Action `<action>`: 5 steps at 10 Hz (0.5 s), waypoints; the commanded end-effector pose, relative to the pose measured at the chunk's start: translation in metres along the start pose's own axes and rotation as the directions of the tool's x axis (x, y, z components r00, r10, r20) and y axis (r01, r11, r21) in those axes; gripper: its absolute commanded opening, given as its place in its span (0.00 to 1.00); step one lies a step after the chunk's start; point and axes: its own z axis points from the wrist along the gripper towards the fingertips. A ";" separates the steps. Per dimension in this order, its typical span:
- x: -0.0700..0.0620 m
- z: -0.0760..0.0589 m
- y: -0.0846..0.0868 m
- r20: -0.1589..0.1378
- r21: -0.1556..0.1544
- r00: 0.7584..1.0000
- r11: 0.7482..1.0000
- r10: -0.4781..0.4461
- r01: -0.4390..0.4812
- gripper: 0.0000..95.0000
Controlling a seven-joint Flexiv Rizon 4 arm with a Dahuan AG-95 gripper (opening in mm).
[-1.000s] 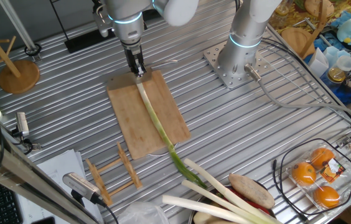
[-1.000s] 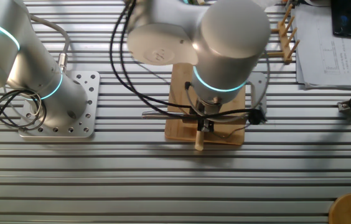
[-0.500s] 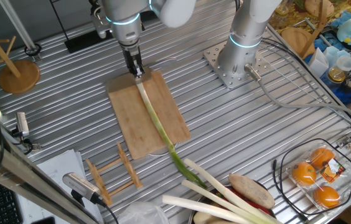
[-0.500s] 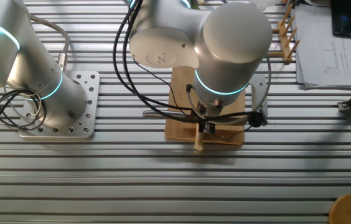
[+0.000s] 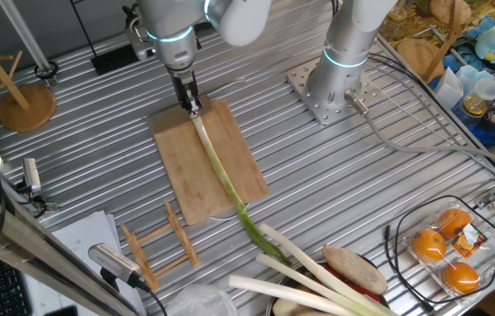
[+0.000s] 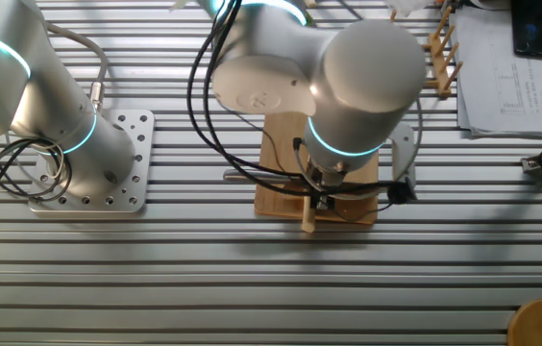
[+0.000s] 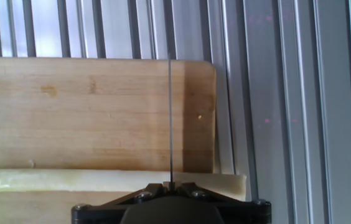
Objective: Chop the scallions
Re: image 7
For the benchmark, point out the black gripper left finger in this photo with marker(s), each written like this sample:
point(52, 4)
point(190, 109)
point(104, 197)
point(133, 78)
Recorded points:
point(94, 214)

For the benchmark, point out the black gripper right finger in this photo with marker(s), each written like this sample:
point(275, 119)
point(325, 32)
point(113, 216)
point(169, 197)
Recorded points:
point(250, 214)

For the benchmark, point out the long scallion with green top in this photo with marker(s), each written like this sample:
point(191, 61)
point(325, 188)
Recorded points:
point(69, 180)

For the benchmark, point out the steel cleaver knife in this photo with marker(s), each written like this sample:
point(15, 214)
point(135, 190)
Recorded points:
point(170, 124)

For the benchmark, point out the wooden cutting board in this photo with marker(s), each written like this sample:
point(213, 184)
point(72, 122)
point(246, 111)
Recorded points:
point(69, 124)

